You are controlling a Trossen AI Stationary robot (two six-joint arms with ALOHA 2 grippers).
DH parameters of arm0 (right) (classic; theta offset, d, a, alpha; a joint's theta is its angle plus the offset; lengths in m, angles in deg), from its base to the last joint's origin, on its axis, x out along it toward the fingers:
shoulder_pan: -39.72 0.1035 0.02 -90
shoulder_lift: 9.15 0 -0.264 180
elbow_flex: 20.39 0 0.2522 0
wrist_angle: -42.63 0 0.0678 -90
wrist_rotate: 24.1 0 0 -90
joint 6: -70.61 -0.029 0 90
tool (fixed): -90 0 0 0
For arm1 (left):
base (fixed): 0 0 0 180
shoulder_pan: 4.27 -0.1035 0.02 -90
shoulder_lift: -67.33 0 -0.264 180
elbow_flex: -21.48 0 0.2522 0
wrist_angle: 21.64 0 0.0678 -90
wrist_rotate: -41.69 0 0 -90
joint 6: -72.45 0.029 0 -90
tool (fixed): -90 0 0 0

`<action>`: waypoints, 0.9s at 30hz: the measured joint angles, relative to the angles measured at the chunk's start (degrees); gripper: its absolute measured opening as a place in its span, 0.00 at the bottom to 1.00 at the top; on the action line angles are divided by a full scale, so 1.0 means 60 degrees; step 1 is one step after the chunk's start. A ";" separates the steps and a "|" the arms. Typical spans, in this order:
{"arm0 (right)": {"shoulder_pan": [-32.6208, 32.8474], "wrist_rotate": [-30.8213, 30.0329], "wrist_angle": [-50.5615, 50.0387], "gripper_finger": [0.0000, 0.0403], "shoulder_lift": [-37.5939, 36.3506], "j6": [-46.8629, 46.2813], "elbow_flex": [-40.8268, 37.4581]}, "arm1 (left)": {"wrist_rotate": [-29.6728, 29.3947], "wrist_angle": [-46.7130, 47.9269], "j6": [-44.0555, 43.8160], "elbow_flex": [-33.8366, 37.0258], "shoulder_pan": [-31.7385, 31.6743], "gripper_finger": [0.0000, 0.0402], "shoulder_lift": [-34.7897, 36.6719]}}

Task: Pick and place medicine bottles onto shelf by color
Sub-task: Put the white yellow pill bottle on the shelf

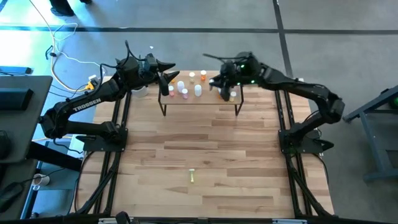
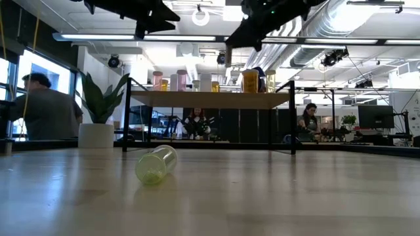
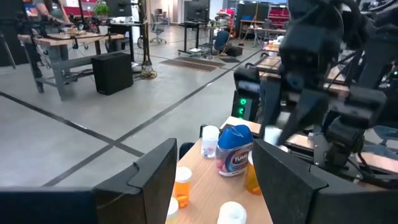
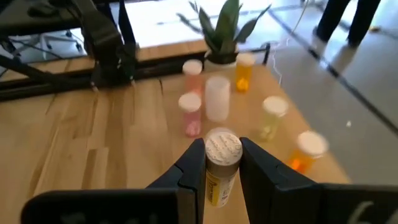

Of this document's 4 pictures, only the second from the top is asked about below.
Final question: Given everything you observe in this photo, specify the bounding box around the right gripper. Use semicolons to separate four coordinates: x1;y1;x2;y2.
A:
226;0;326;52

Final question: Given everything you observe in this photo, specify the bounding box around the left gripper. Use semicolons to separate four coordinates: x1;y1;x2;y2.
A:
83;0;181;34

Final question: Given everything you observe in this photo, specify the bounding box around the blue-capped Tums bottle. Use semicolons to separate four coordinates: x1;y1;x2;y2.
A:
254;66;267;93

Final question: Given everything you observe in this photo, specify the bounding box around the peach pill bottle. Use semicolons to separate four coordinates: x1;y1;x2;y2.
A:
152;71;164;92

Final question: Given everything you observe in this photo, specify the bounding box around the pink pill bottle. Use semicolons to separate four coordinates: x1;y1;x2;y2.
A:
177;69;188;92

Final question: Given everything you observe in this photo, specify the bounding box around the white opaque bottle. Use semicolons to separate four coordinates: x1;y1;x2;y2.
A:
199;73;213;92

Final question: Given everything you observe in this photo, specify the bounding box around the green pill bottle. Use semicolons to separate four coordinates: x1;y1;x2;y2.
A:
135;144;179;186

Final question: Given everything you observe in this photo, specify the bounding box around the long ceiling light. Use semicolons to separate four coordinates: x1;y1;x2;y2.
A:
52;31;227;43
262;37;420;47

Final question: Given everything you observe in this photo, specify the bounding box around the black cabinet row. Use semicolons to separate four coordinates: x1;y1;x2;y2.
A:
218;108;298;144

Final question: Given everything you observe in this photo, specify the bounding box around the person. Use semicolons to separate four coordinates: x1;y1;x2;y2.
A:
181;107;213;140
297;102;319;142
9;72;84;142

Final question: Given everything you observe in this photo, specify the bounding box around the small green background plant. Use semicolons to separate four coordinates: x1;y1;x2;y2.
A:
340;113;358;132

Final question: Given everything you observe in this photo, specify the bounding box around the snake plant in white pot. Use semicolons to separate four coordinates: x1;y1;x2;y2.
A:
74;71;131;149

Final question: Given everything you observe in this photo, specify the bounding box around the black monitor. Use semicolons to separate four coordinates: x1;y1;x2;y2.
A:
357;104;396;130

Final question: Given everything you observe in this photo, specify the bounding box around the white ceiling ring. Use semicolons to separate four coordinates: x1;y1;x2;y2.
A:
192;8;211;27

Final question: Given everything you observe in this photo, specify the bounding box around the silver ventilation duct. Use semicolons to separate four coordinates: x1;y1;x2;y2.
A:
245;0;371;69

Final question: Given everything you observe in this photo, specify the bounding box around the wooden shelf with black frame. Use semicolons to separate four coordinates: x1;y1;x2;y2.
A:
122;77;298;155

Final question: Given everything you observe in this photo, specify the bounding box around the black aluminium table frame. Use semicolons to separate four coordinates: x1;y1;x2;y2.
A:
0;139;420;159

